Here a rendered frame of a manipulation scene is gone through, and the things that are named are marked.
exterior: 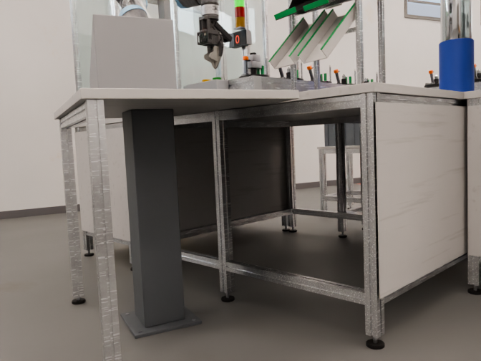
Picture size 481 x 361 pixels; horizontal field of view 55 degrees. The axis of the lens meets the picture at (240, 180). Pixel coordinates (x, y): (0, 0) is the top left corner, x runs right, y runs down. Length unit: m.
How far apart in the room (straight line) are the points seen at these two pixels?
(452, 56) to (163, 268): 1.64
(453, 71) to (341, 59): 4.64
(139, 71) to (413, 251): 1.17
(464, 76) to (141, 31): 1.51
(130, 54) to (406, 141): 1.01
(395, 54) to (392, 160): 6.15
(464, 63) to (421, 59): 5.62
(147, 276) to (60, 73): 3.95
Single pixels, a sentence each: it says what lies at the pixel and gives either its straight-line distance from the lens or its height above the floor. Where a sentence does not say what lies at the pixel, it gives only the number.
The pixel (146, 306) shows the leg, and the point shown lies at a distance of 1.84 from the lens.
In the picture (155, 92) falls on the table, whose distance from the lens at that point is 1.39.
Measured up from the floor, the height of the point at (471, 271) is 0.10.
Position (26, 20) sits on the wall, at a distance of 5.59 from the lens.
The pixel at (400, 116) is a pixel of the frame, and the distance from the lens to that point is 1.66.
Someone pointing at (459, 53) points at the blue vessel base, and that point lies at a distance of 2.48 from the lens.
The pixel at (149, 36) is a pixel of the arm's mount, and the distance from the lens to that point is 1.79.
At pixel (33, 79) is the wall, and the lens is 5.47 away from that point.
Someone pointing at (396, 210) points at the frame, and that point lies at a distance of 1.64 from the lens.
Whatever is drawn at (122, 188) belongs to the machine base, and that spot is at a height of 0.47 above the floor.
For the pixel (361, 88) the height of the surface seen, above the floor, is 0.84.
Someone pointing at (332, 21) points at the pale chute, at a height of 1.17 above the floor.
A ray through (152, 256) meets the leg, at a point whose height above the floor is 0.28.
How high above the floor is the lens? 0.70
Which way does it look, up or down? 5 degrees down
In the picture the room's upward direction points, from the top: 3 degrees counter-clockwise
